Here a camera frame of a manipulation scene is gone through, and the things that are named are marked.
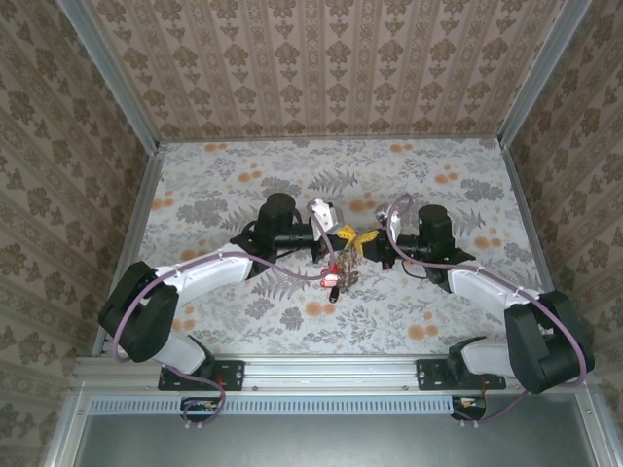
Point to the large metal keyring with rings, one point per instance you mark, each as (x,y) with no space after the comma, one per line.
(348,272)

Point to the red key tag white label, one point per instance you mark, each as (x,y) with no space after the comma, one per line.
(330,280)

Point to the black key tag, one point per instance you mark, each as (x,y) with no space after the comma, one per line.
(333,295)

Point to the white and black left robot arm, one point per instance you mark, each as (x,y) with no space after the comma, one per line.
(209,270)

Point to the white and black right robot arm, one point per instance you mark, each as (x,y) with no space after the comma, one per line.
(482,287)

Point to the grey metal front panel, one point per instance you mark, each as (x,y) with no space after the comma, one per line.
(331,442)

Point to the aluminium right side rail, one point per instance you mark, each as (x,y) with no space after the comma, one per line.
(527,219)

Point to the aluminium back edge rail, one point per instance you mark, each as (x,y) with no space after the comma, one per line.
(331,138)

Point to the aluminium front mounting rail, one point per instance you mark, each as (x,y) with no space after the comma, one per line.
(331,374)

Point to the aluminium left side rail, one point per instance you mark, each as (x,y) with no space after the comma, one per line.
(138,219)

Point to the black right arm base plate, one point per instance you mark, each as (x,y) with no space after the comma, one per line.
(428,374)

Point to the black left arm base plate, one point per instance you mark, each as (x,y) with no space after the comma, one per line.
(233,374)

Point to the aluminium right corner post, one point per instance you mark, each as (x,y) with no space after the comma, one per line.
(541,73)

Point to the aluminium corner post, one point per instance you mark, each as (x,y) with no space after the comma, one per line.
(113,78)
(541,73)

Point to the aluminium left corner post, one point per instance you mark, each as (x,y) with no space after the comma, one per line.
(113,78)

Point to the aluminium front frame bar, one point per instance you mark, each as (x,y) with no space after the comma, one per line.
(606,438)
(63,433)

